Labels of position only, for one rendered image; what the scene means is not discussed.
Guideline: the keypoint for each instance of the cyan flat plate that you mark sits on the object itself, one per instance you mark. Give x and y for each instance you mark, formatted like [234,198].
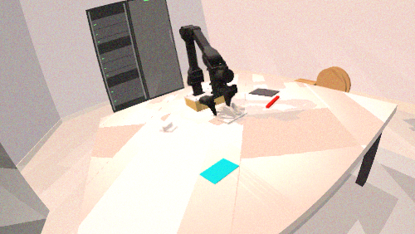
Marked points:
[219,170]

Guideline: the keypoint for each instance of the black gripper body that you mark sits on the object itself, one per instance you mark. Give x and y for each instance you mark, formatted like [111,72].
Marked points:
[209,99]

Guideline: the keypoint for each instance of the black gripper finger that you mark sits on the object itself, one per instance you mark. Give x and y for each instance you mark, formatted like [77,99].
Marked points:
[228,101]
[213,108]

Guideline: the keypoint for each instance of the red bar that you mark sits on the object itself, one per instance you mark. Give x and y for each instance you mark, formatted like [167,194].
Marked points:
[272,102]

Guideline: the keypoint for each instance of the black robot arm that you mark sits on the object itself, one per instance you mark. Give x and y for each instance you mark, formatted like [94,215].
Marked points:
[211,59]

